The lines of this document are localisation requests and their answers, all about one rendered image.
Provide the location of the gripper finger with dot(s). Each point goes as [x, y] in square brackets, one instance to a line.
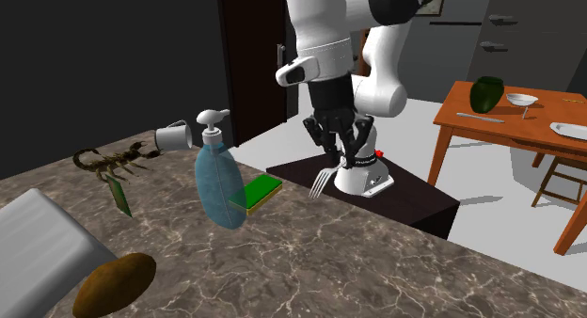
[358, 140]
[321, 136]

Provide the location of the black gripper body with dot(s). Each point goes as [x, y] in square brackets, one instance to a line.
[331, 99]

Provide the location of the silver fork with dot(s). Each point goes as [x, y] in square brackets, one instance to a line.
[321, 181]

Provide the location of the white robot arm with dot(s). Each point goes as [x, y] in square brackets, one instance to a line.
[321, 19]

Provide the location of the green yellow sponge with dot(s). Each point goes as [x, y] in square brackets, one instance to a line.
[262, 188]

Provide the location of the dark robot stand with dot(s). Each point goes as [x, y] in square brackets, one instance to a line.
[412, 202]

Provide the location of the dark brown door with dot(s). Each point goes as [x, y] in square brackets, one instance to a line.
[254, 65]

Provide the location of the blue soap dispenser bottle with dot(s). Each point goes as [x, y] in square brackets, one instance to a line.
[219, 184]

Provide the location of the silver knife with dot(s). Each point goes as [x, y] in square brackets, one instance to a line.
[480, 117]

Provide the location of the dark green vase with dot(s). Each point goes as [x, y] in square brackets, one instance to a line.
[486, 94]

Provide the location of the white mug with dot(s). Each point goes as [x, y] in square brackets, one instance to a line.
[173, 137]

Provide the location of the white stemmed bowl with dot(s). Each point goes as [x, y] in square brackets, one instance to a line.
[522, 99]

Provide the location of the orange wooden table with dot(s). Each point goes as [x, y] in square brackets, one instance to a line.
[527, 126]

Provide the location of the wooden stool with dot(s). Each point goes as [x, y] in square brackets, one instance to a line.
[557, 179]

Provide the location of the small green card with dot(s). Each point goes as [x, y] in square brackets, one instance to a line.
[120, 195]

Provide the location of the brown scorpion figure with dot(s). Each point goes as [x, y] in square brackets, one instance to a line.
[112, 161]

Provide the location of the white plate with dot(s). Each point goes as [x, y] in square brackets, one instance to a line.
[571, 130]

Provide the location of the yellow pencil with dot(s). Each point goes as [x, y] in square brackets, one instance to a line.
[573, 100]

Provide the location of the brown potato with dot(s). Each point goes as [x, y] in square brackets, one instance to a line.
[114, 285]

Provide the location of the framed wall picture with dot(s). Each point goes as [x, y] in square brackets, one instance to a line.
[433, 3]

